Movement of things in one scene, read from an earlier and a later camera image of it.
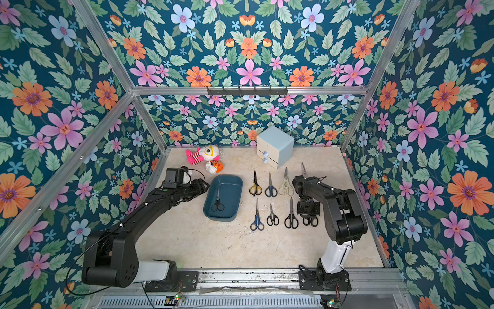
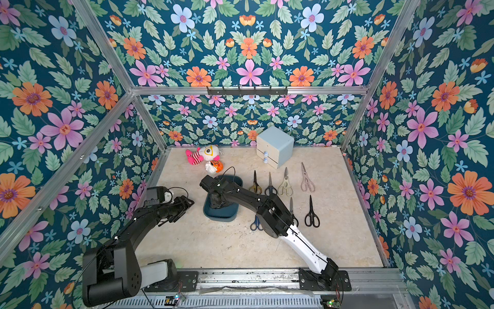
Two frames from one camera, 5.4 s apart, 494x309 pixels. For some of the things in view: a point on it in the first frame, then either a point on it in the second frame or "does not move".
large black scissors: (291, 221) does not move
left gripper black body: (192, 190) → (175, 208)
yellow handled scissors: (255, 189) does not move
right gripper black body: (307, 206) → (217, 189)
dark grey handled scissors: (271, 190) does not move
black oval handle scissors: (314, 221) does not move
